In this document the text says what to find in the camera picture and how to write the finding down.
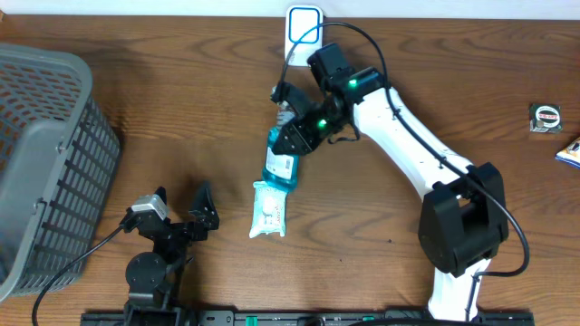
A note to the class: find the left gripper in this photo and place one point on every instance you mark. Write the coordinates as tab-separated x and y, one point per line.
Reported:
203	223

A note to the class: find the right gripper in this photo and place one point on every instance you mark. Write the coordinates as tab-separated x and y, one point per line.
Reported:
303	143

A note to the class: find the teal mouthwash bottle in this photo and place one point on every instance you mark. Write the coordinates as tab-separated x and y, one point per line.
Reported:
280	171

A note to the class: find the light blue wipes pack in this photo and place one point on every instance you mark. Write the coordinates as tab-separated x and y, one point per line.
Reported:
269	211

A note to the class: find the green ointment tin box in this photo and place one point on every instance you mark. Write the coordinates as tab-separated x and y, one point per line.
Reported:
545	118

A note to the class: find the snack bag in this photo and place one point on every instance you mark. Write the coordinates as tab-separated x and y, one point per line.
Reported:
570	154

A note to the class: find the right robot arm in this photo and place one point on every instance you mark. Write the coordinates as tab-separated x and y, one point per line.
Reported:
463	219

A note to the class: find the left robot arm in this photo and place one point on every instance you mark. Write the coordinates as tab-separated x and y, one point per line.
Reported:
154	277

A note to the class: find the white barcode scanner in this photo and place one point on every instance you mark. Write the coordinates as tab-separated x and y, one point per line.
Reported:
300	19

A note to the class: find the grey plastic basket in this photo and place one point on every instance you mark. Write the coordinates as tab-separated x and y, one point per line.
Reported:
59	157

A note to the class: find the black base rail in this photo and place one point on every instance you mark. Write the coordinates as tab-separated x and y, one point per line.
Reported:
229	318

